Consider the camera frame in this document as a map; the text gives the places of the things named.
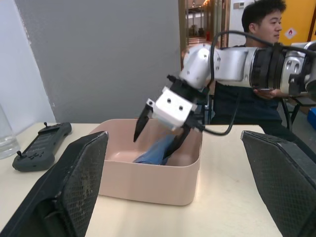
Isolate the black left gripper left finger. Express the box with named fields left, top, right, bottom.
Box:
left=0, top=131, right=110, bottom=237

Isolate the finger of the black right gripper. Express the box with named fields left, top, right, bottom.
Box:
left=133, top=104, right=155, bottom=143
left=164, top=124, right=193, bottom=159

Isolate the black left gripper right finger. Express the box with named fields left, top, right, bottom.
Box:
left=240, top=130, right=316, bottom=237

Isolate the blue sock pair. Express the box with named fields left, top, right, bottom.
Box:
left=132, top=134, right=179, bottom=166

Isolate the pink plastic container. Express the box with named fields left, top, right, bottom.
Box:
left=88, top=118, right=203, bottom=206

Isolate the man's bare hand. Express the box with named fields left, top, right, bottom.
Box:
left=253, top=87, right=285, bottom=100

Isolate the grey handheld game controller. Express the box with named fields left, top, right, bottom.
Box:
left=12, top=121, right=73, bottom=172

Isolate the man in dark shirt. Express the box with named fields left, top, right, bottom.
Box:
left=210, top=0, right=316, bottom=160

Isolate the blue box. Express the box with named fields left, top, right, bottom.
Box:
left=307, top=106, right=316, bottom=129

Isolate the clear plastic cup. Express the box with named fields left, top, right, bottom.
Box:
left=0, top=103, right=20, bottom=160

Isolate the flammable warning sign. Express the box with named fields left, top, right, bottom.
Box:
left=283, top=27, right=297, bottom=40

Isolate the yellow cabinet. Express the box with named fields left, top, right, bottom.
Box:
left=279, top=0, right=313, bottom=47

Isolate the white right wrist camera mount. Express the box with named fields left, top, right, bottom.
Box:
left=145, top=86, right=198, bottom=131

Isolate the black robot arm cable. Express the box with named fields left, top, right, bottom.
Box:
left=197, top=30, right=316, bottom=136

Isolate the black metal frame table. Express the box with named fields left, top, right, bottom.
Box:
left=280, top=94, right=316, bottom=130

